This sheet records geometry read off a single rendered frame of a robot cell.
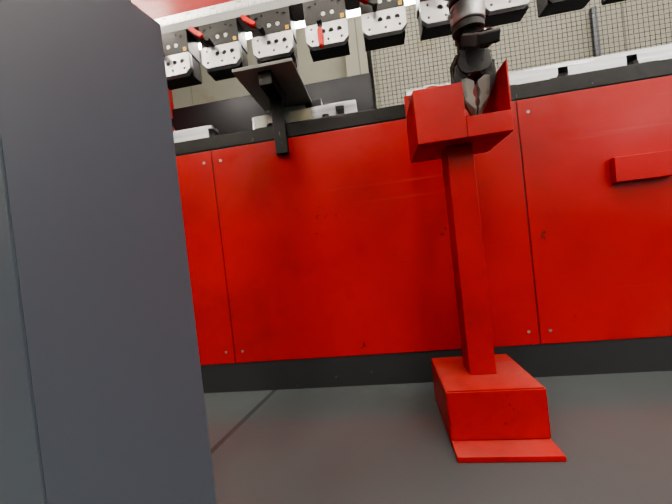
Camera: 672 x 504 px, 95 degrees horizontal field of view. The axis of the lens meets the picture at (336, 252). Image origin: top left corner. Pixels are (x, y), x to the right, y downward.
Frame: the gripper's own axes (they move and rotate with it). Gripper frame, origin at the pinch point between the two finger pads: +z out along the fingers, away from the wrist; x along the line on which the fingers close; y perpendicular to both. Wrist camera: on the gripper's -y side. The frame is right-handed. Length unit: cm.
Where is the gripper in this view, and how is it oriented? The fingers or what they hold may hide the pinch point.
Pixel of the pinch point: (477, 111)
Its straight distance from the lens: 85.7
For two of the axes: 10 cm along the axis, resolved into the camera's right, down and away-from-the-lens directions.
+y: 1.3, -1.1, 9.9
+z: 1.2, 9.9, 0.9
